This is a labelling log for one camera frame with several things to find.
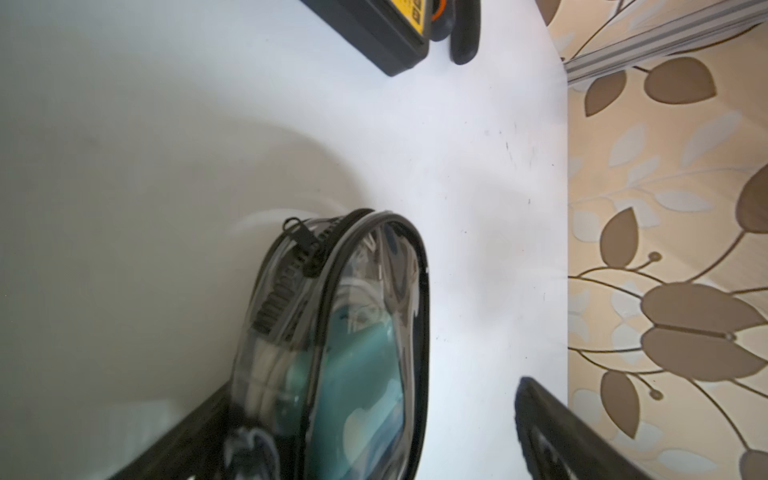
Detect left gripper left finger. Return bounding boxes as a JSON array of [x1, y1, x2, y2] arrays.
[[111, 383, 230, 479]]

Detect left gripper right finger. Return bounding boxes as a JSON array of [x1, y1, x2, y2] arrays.
[[515, 377, 648, 479]]

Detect black pouch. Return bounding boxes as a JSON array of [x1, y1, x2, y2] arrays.
[[221, 208, 430, 479]]

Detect green charger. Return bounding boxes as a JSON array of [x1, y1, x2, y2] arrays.
[[301, 302, 405, 479]]

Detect orange black pliers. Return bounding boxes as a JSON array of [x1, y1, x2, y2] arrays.
[[430, 0, 481, 65]]

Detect black yellow-label case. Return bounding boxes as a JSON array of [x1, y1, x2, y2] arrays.
[[303, 0, 433, 77]]

